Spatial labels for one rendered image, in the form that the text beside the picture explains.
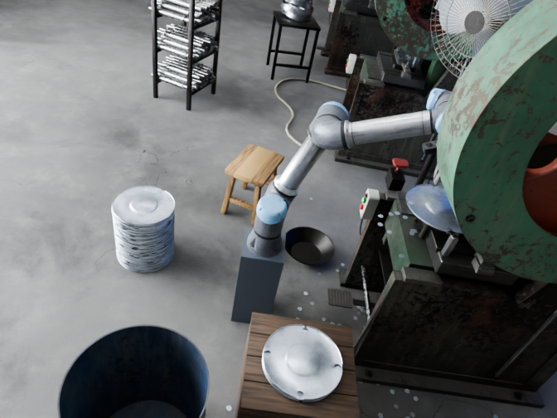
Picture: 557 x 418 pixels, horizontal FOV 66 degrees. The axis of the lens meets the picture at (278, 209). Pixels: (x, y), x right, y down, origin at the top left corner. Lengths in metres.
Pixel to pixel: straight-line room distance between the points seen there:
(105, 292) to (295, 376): 1.07
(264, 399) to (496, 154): 1.03
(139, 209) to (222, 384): 0.88
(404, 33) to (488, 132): 1.82
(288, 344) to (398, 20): 1.95
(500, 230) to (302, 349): 0.80
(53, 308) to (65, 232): 0.50
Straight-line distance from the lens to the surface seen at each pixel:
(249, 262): 1.79
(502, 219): 1.23
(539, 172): 1.29
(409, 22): 2.81
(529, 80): 1.03
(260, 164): 2.51
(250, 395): 1.55
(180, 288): 2.22
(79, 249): 2.45
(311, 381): 1.59
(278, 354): 1.61
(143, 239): 2.12
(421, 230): 1.79
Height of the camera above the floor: 1.73
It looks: 39 degrees down
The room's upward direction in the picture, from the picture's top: 12 degrees clockwise
